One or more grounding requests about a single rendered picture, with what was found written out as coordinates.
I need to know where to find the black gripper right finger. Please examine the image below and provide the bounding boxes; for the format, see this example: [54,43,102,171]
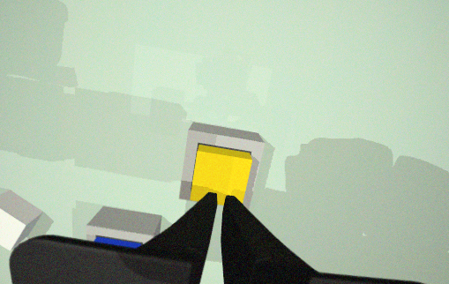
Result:
[221,195,423,284]

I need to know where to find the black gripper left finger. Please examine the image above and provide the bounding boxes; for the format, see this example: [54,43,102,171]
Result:
[9,192,218,284]

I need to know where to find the yellow button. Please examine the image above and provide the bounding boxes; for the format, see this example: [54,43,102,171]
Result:
[179,122,265,210]

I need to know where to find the white cube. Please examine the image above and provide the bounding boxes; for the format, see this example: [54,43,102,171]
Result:
[0,190,43,250]

